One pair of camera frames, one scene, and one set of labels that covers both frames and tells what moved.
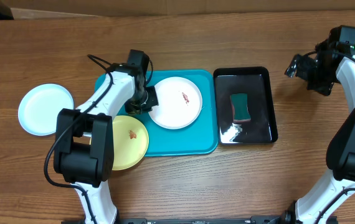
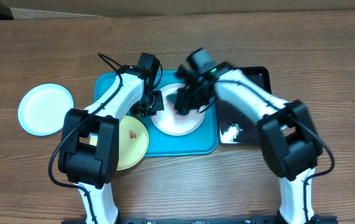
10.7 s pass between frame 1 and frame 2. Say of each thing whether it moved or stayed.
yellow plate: stayed
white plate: moved
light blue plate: stayed
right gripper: moved
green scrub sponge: moved
